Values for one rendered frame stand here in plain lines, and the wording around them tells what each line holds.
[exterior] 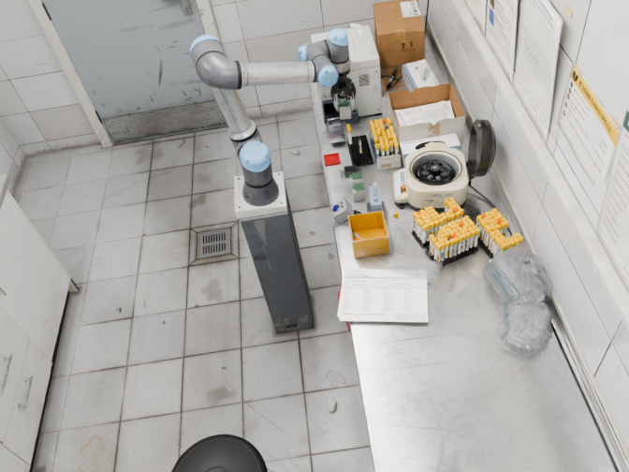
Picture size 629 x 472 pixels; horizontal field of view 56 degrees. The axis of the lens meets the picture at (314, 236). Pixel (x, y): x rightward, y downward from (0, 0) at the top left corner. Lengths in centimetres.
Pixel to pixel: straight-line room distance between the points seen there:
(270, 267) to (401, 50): 126
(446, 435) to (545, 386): 35
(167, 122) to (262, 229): 205
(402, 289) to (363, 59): 105
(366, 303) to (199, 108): 254
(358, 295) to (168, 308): 153
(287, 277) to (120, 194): 174
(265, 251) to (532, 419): 128
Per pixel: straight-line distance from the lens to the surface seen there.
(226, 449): 217
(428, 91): 274
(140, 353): 328
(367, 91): 273
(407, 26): 308
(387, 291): 210
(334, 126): 267
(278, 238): 252
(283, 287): 279
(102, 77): 422
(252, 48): 409
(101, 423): 317
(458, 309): 208
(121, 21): 399
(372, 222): 226
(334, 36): 228
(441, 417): 189
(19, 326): 308
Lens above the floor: 260
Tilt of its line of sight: 49 degrees down
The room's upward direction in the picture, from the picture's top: 11 degrees counter-clockwise
